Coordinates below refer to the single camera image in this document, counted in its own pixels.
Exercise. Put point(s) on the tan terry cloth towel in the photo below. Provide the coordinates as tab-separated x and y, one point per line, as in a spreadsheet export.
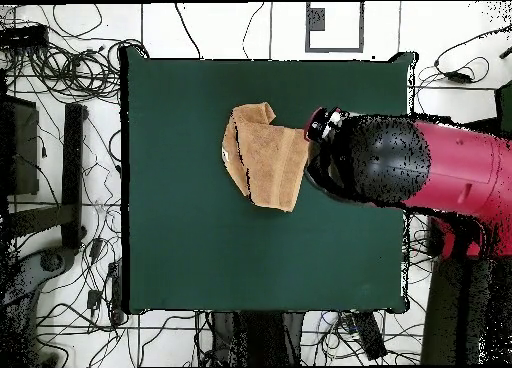
268	164

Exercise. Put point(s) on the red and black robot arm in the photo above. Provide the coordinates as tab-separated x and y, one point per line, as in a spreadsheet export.
460	168

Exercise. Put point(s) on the black flat device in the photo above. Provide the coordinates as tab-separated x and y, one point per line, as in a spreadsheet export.
24	36

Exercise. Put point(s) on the black power adapter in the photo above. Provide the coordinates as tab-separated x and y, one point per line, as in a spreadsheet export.
458	77

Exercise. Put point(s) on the dark green table cloth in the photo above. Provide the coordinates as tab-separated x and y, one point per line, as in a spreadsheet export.
180	244

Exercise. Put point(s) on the black rectangular floor device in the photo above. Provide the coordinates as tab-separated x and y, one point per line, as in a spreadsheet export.
370	336

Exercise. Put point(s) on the black power strip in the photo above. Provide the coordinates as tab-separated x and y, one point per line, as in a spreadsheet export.
116	288

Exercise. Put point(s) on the small black adapter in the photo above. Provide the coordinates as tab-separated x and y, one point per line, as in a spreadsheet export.
94	299

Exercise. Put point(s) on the black box case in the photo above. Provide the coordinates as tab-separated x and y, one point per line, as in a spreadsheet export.
24	144

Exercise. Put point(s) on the grey wheeled floor base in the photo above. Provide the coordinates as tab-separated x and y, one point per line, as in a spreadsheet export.
51	261

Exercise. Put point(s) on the black stand frame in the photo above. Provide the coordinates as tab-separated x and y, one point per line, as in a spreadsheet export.
72	164

